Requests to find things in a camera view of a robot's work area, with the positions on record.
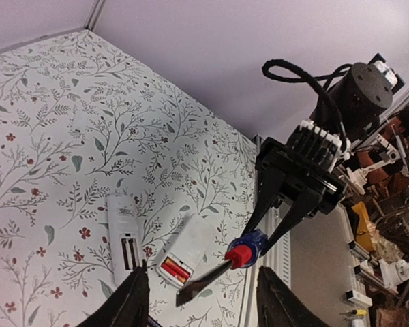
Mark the small white remote control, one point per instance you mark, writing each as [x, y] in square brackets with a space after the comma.
[124, 237]

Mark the red orange battery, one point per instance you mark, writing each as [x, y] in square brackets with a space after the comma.
[178, 274]
[177, 268]

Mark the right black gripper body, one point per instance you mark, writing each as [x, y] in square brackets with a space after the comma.
[349, 100]

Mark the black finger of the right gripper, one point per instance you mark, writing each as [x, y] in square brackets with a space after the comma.
[271, 181]
[307, 201]

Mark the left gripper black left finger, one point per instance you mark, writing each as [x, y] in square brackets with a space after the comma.
[128, 306]

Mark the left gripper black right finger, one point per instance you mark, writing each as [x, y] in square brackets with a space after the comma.
[278, 306]

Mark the floral patterned table mat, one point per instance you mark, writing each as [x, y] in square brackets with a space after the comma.
[80, 120]

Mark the red blue screwdriver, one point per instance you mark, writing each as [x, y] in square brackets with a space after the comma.
[242, 252]

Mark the right aluminium frame post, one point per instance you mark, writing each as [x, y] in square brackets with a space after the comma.
[94, 14]

